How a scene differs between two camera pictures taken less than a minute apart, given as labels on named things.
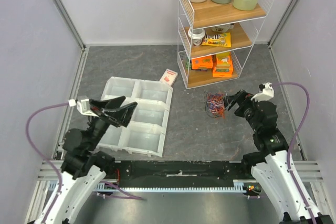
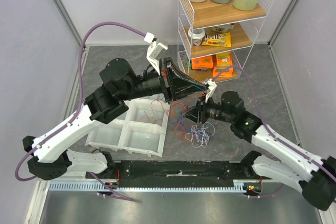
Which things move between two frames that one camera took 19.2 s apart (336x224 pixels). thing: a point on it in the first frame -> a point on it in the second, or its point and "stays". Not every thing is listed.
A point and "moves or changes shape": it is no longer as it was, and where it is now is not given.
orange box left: [201, 63] stays
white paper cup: [197, 35] stays
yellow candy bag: [220, 39] stays
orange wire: [215, 103] moves or changes shape
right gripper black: [239, 102] -> [202, 111]
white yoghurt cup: [222, 28] stays
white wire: [215, 107] moves or changes shape
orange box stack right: [222, 66] stays
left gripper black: [117, 116] -> [170, 74]
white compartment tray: [144, 135] stays
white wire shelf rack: [213, 39] stays
